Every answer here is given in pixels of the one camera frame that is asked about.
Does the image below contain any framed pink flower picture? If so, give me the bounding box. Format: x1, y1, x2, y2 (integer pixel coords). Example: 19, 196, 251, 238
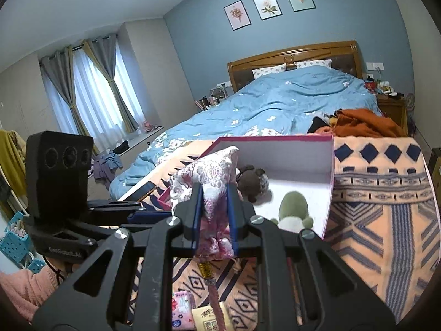
223, 1, 252, 31

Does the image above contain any pink floral tissue pack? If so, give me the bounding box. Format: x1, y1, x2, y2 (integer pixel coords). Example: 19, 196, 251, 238
171, 290, 197, 330

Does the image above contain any beige wardrobe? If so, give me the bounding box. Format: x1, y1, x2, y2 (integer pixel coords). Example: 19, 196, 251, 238
123, 21, 198, 129

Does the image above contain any blue floral duvet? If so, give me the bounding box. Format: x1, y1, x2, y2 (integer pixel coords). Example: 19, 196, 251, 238
109, 65, 381, 201

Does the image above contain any white sheer curtain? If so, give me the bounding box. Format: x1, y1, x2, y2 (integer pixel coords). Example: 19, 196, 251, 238
71, 46, 129, 146

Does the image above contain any green plush toy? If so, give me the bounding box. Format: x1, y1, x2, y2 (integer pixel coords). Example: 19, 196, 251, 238
270, 191, 314, 234

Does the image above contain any framed white flower picture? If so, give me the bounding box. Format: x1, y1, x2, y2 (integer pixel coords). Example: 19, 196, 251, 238
251, 0, 279, 21

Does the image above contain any wooden nightstand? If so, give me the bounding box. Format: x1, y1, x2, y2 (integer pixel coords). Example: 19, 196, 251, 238
375, 95, 409, 136

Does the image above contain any black cloth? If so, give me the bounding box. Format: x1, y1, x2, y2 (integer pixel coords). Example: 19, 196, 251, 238
308, 115, 333, 134

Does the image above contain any blue plastic basket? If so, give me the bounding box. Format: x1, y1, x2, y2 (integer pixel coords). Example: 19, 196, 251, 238
0, 210, 46, 274

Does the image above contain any yellow hanging garment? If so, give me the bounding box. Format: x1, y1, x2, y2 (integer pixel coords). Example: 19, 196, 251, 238
0, 129, 27, 212

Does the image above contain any pink embroidered drawstring pouch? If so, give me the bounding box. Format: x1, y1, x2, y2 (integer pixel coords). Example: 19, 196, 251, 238
170, 146, 242, 331

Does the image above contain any cluttered bedside table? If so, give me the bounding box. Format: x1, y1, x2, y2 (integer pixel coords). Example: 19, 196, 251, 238
195, 83, 228, 111

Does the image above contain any grey and yellow curtain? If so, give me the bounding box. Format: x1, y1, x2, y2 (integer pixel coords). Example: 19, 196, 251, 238
39, 50, 91, 139
83, 34, 140, 136

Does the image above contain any person's left forearm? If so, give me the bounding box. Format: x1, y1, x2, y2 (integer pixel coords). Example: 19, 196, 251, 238
0, 265, 61, 318

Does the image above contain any wooden bed headboard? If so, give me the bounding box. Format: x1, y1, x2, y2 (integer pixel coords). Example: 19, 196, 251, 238
227, 40, 364, 92

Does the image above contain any clothes heap on floor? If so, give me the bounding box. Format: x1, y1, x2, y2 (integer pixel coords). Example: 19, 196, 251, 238
90, 152, 123, 182

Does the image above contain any orange patterned blanket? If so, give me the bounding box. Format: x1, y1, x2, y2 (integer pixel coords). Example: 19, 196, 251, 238
127, 134, 441, 331

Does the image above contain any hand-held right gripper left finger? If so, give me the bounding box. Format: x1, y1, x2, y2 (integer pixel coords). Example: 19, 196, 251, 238
33, 182, 204, 331

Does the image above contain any rust orange cloth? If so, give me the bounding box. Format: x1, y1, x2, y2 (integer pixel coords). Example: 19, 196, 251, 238
332, 108, 407, 138

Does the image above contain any black cable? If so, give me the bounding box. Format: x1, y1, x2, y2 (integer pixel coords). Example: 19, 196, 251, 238
43, 255, 67, 281

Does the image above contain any black smartphone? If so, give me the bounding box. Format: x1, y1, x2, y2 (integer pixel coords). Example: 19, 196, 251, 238
117, 181, 157, 202

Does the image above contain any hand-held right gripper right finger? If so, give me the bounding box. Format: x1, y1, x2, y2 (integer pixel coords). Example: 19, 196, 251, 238
227, 183, 397, 331

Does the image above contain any pink cardboard box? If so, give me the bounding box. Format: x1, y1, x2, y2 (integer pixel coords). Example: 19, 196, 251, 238
158, 135, 336, 241

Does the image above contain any yellow tissue pack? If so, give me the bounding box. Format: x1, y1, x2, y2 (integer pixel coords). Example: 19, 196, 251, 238
191, 301, 232, 331

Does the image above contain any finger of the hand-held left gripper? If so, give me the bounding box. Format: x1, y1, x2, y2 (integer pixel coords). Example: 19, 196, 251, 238
86, 199, 144, 215
69, 213, 172, 241

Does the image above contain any white patterned pillow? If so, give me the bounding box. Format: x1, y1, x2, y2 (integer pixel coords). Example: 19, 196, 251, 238
294, 59, 333, 70
252, 64, 287, 79

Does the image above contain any brown raccoon plush toy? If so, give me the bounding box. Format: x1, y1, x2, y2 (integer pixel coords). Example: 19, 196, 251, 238
236, 166, 271, 204

